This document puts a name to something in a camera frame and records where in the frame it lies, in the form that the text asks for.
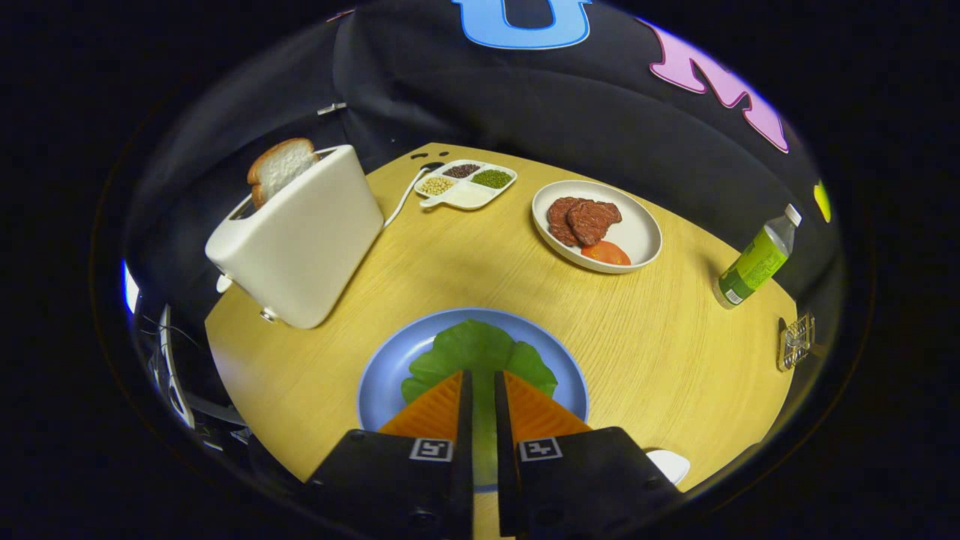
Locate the green lettuce leaf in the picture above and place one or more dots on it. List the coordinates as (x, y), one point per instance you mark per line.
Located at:
(472, 349)

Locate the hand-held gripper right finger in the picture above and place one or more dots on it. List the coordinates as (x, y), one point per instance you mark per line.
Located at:
(504, 435)

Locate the white toaster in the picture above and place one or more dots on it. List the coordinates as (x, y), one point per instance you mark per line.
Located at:
(300, 240)

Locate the black backdrop cloth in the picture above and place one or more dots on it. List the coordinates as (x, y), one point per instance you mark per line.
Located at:
(525, 97)

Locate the silver cloth clip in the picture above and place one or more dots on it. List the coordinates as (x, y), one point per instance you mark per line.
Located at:
(331, 109)

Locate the white keyboard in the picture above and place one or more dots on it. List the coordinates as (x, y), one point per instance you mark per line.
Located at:
(171, 375)

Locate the red tomato slice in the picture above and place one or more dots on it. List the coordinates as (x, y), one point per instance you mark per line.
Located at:
(606, 253)

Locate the computer monitor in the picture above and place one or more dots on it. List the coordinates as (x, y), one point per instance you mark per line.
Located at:
(129, 289)

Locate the toasted bread slice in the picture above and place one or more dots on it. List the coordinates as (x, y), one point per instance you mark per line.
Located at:
(281, 166)

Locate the round white plate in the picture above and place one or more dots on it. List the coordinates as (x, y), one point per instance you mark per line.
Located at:
(637, 225)

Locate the white divided tray with beans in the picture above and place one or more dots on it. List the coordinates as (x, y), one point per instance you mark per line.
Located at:
(469, 196)

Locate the small white plate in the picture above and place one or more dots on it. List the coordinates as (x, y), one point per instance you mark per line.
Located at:
(671, 465)

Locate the brown meat patty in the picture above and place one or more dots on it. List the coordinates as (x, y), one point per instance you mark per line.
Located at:
(559, 221)
(596, 219)

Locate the green label plastic bottle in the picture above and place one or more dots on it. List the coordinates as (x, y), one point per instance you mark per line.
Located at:
(754, 262)

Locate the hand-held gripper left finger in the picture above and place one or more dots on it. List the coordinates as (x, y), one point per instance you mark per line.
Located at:
(466, 435)

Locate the blue plate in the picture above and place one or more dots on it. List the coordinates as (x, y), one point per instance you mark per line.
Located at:
(390, 367)

